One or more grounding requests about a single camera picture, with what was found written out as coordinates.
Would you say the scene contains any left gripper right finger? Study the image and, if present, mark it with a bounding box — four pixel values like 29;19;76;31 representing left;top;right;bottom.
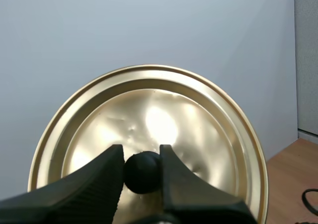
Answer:
159;144;259;224

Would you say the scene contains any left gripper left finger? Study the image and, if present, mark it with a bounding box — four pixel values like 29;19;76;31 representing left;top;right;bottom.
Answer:
0;144;125;224

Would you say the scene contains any gold lid with black knob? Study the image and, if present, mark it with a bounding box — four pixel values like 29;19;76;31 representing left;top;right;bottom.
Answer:
27;65;269;224

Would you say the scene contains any black cable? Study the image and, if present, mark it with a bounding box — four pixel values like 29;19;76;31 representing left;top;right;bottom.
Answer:
301;189;318;214

